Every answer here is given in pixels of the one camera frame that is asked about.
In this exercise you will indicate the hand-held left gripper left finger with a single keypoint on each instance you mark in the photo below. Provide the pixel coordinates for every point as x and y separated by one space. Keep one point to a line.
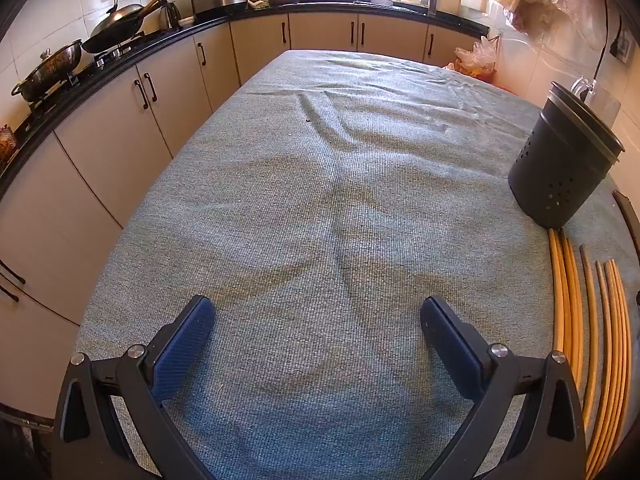
182 350

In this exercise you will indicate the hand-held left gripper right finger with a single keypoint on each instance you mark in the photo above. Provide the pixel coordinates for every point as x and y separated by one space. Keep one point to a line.
450 345

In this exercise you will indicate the group of wooden chopsticks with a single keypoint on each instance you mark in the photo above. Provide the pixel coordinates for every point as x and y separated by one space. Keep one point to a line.
556 300

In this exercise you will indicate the black perforated utensil holder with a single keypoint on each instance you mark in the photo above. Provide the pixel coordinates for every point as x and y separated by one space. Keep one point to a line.
555 170

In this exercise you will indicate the grey-blue table cloth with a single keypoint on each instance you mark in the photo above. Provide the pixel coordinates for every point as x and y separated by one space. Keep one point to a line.
325 185

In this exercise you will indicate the cream base cabinets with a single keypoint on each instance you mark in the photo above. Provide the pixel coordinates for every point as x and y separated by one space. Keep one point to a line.
110 130

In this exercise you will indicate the orange plastic bag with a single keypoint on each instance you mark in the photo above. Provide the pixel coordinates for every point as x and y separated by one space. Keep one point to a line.
477 57

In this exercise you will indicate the gas stove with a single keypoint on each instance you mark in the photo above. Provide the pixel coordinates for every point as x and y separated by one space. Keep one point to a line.
112 51

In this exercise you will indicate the black kitchen countertop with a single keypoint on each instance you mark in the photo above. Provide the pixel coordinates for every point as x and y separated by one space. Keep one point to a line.
165 40

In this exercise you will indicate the steel wok with glass lid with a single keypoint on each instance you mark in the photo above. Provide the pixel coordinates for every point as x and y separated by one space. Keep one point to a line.
50 67

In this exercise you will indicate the wok with silver lid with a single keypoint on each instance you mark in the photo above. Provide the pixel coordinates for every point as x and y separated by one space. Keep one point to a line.
117 22

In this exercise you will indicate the steel kettle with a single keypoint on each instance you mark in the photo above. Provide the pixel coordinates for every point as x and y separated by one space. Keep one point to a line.
171 12

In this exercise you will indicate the wall socket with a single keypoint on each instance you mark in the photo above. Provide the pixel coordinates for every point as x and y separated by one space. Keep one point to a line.
622 50

